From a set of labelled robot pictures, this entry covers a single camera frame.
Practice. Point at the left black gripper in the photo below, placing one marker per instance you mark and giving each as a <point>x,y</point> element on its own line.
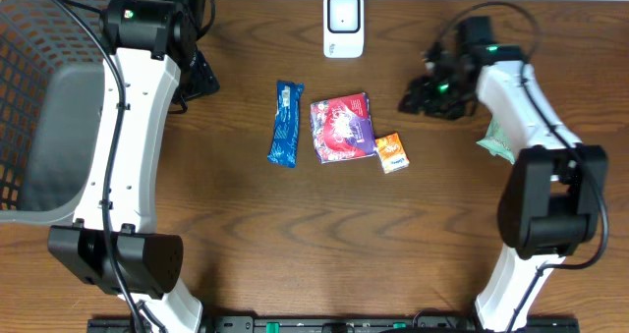
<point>200,81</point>

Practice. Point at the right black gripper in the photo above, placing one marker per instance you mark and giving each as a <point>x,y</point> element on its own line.
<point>416,100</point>

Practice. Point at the mint green snack packet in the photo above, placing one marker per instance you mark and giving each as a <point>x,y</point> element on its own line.
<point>496,142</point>

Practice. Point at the small orange snack packet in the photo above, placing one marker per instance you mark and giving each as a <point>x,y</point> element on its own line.
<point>391,153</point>

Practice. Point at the red purple snack packet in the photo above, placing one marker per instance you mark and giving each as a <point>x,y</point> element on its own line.
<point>342,128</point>

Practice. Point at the blue snack bar wrapper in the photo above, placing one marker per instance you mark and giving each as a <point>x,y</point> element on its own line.
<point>283,150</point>

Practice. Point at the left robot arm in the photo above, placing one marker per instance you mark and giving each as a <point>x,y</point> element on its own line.
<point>151,61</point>

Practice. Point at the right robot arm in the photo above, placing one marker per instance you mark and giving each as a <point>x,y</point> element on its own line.
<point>551,215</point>

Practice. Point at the white barcode scanner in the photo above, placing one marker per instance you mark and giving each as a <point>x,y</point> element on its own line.
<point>343,28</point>

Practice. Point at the grey plastic mesh basket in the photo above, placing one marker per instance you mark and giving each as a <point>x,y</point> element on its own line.
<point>52,77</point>

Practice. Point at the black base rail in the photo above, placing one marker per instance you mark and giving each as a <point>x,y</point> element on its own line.
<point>433,322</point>

